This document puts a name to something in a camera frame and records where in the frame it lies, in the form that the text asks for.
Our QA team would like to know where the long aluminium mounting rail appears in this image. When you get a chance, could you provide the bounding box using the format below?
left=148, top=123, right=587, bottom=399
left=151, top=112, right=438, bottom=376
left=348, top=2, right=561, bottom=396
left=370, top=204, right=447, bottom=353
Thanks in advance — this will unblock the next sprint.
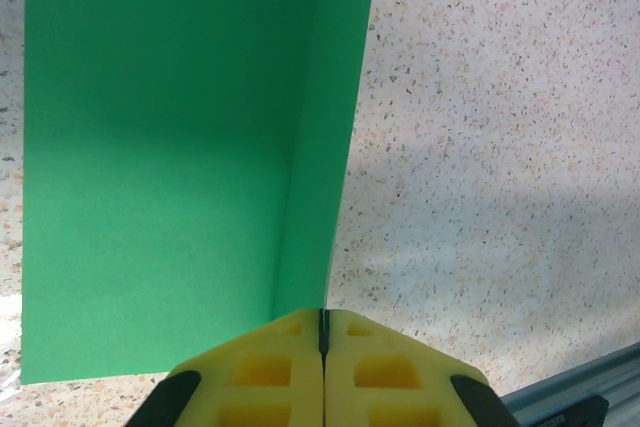
left=499, top=341, right=640, bottom=427

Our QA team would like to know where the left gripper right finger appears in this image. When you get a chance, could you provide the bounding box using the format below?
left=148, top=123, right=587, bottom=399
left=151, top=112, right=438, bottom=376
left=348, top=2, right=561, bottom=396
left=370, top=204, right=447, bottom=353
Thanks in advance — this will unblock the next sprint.
left=323, top=309, right=516, bottom=427

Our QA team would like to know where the green cloth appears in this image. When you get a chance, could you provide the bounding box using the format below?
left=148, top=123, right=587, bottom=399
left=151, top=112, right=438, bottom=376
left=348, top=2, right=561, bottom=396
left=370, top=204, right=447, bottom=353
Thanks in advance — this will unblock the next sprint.
left=19, top=0, right=380, bottom=388

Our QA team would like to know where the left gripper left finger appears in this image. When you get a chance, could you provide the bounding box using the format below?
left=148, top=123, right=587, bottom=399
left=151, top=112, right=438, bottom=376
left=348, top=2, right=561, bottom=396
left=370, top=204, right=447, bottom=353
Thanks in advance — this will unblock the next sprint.
left=129, top=308, right=325, bottom=427

